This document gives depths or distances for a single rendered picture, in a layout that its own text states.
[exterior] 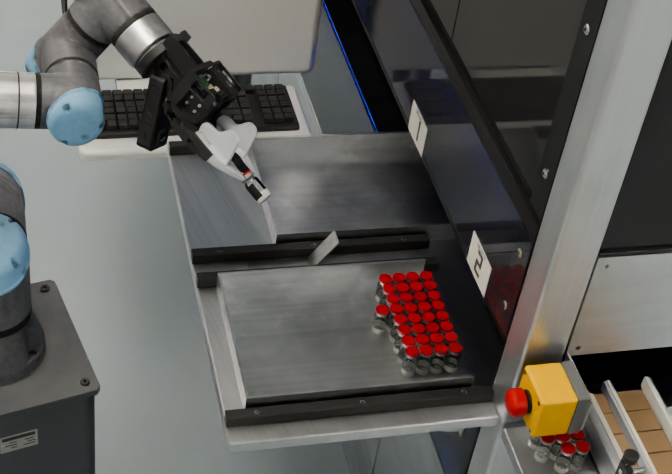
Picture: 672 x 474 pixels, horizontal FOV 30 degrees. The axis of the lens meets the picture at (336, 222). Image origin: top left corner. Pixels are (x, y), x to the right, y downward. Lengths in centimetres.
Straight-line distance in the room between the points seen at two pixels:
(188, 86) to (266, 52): 87
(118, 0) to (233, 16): 77
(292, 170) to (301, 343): 42
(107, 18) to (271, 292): 52
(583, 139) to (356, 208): 70
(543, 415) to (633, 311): 19
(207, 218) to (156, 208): 138
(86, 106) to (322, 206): 62
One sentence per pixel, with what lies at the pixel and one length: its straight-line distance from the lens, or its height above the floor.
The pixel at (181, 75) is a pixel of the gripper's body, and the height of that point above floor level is 128.
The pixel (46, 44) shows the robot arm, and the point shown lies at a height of 127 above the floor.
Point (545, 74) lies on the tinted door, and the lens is 167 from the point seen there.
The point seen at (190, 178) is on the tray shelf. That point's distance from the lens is 219.
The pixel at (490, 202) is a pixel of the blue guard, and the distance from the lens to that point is 184.
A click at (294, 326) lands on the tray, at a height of 88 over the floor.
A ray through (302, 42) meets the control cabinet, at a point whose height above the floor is 88.
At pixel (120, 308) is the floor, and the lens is 320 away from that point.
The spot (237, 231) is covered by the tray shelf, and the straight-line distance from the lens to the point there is 209.
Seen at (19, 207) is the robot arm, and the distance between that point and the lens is 197.
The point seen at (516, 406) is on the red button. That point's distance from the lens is 173.
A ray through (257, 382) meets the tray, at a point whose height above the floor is 88.
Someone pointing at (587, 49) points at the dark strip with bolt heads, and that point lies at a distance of 154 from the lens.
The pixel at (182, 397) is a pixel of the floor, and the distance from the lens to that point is 300.
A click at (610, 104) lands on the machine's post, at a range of 151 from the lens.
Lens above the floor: 225
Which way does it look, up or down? 40 degrees down
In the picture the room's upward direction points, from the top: 9 degrees clockwise
